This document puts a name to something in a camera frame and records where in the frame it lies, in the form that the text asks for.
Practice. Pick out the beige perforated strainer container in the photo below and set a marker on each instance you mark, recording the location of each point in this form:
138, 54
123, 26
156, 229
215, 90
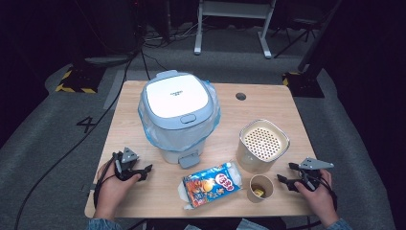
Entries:
252, 159

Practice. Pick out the white desk frame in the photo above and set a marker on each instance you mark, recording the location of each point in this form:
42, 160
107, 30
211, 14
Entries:
234, 9

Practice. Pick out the black tripod stand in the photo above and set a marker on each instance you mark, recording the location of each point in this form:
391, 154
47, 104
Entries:
300, 24

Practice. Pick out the translucent blue bin liner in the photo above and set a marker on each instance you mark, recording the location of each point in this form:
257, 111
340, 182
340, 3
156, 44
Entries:
174, 137

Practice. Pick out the brown paper cup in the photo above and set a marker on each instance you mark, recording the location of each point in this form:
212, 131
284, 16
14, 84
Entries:
255, 196

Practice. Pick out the person's left hand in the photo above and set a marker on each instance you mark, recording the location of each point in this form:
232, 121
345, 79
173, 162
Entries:
111, 195

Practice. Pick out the grey floor tape strip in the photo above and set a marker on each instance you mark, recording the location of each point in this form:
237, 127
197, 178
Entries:
115, 91

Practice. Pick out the small yellow block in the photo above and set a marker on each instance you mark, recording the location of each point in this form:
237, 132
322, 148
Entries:
259, 192

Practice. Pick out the person's leg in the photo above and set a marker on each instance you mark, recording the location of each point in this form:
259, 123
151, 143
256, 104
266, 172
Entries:
192, 227
252, 225

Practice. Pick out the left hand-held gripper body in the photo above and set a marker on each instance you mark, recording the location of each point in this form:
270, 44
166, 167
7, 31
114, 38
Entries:
125, 171

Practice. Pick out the blue snack packet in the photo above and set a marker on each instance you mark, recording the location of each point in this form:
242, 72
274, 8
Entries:
209, 187

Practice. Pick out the person's right hand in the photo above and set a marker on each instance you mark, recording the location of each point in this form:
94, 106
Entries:
317, 201

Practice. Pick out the yellow black striped base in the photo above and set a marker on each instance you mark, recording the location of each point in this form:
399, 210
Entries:
78, 81
303, 86

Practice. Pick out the white blue pedal bin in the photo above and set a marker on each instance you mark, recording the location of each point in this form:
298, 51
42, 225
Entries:
177, 96

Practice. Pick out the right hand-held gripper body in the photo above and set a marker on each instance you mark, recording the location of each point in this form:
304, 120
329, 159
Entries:
314, 164

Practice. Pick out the black slanted stand pole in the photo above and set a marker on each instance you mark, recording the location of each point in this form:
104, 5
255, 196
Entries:
314, 48

